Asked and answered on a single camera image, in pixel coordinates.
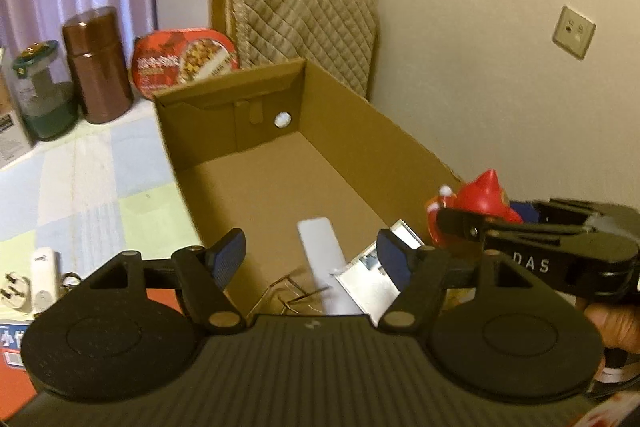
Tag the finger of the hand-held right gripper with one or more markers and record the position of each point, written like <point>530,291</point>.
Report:
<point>460,222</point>
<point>560,212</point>

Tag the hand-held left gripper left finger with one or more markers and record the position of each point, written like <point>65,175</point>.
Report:
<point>227,259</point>

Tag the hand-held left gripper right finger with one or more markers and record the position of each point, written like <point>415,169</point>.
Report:
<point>395,259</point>

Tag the red toy figure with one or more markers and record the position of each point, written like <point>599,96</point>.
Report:
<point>480,197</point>

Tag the white shallow box lid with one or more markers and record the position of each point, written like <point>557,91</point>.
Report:
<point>370,287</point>

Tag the brown cardboard box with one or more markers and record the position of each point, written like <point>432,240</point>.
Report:
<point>260,187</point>

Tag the person's right hand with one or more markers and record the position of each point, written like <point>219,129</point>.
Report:
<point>615,322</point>

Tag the pastel checked tablecloth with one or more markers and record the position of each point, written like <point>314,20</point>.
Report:
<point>100,187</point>

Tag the small white device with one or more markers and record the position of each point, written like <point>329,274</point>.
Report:
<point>45,277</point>

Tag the red instant meal box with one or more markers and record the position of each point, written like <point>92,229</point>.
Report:
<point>175,62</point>

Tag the brown metal canister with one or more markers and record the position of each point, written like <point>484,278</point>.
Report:
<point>97,67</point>

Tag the glass jar with green lid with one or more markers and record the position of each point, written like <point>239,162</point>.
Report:
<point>47,107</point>

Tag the white product box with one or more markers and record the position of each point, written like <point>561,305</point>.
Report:
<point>12,132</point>

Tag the beige quilted chair cover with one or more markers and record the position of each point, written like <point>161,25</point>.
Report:
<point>310,22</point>

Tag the beige wall data socket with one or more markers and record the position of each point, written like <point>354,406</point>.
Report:
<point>574,32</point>

